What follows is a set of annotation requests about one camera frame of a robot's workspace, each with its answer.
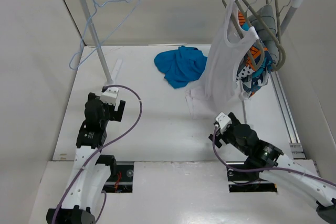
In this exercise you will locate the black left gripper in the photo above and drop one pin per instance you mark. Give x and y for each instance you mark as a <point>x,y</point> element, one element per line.
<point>115,114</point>

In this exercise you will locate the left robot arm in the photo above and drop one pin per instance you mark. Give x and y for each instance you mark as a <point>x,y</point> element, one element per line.
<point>91,169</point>

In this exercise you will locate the orange blue patterned garment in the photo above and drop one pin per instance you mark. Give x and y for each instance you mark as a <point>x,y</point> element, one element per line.
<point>252,79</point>

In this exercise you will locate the light blue wire hanger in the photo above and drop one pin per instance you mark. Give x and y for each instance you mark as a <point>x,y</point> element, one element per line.
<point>90,26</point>

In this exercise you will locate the blue t shirt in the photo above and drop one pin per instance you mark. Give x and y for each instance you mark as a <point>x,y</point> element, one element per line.
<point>181,66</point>

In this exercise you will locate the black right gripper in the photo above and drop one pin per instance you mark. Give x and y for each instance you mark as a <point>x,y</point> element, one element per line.
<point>222,136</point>

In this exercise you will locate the white plastic strip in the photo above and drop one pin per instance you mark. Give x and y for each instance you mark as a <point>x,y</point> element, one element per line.
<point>116,69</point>

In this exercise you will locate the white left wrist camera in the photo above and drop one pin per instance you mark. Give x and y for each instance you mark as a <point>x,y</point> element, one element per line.
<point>110,96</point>

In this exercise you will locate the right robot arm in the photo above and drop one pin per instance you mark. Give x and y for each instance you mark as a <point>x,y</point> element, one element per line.
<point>267,162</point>

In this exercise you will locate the grey velvet hanger rear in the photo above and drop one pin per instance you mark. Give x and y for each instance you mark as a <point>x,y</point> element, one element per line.
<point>280,27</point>

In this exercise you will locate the aluminium rail right side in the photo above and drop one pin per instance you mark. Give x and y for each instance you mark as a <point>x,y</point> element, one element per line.
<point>294,140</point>

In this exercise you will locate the grey velvet hanger middle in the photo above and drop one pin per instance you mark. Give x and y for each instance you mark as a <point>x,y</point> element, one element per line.
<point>275,43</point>

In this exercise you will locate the white mesh tank top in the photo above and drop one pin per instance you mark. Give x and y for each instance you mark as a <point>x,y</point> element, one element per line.
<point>226,52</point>

